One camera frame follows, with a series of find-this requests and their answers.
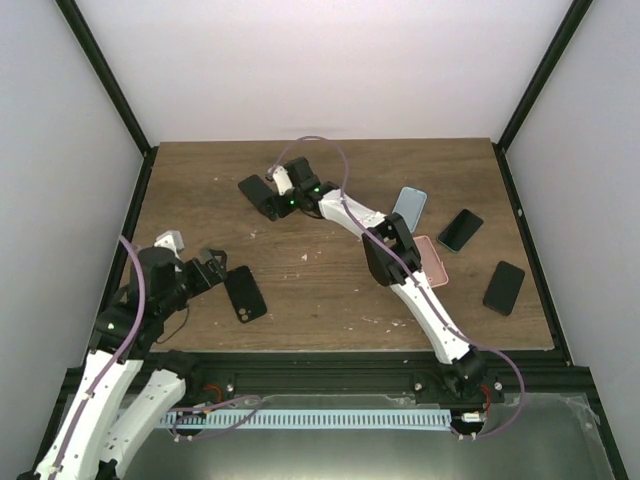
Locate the black phone case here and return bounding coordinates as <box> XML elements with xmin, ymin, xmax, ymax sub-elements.
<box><xmin>224</xmin><ymin>265</ymin><xmax>268</xmax><ymax>324</ymax></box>

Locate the teal edged black phone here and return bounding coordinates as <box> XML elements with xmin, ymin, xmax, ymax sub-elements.
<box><xmin>437</xmin><ymin>209</ymin><xmax>484</xmax><ymax>252</ymax></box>

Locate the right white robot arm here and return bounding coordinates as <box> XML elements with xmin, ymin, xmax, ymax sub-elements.
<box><xmin>266</xmin><ymin>157</ymin><xmax>487</xmax><ymax>403</ymax></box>

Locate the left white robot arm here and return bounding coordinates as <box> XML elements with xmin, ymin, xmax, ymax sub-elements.
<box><xmin>21</xmin><ymin>240</ymin><xmax>228</xmax><ymax>479</ymax></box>

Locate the light blue phone case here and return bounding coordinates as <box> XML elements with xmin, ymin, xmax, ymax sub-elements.
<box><xmin>392</xmin><ymin>186</ymin><xmax>428</xmax><ymax>233</ymax></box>

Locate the pink phone case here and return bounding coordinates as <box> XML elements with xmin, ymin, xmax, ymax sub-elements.
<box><xmin>413</xmin><ymin>235</ymin><xmax>449</xmax><ymax>288</ymax></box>

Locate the light blue slotted strip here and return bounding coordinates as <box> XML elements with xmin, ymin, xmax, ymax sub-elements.
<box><xmin>159</xmin><ymin>409</ymin><xmax>452</xmax><ymax>431</ymax></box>

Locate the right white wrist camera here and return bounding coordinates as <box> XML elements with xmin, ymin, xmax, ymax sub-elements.
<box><xmin>268</xmin><ymin>165</ymin><xmax>294</xmax><ymax>196</ymax></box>

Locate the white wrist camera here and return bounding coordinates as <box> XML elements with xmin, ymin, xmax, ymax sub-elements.
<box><xmin>268</xmin><ymin>165</ymin><xmax>294</xmax><ymax>196</ymax></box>
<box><xmin>153</xmin><ymin>230</ymin><xmax>185</xmax><ymax>255</ymax></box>

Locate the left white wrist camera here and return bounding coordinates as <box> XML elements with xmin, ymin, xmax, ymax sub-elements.
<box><xmin>153</xmin><ymin>230</ymin><xmax>185</xmax><ymax>255</ymax></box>

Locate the left black frame post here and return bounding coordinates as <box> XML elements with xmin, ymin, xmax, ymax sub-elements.
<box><xmin>55</xmin><ymin>0</ymin><xmax>152</xmax><ymax>157</ymax></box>

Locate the black frame post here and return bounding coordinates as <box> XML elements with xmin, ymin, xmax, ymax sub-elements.
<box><xmin>55</xmin><ymin>0</ymin><xmax>152</xmax><ymax>157</ymax></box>
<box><xmin>497</xmin><ymin>0</ymin><xmax>594</xmax><ymax>151</ymax></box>

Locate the black front rail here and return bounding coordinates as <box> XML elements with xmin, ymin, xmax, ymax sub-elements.
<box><xmin>196</xmin><ymin>351</ymin><xmax>596</xmax><ymax>404</ymax></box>

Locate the right black frame post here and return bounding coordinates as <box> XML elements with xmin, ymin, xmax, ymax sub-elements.
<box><xmin>497</xmin><ymin>0</ymin><xmax>594</xmax><ymax>151</ymax></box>

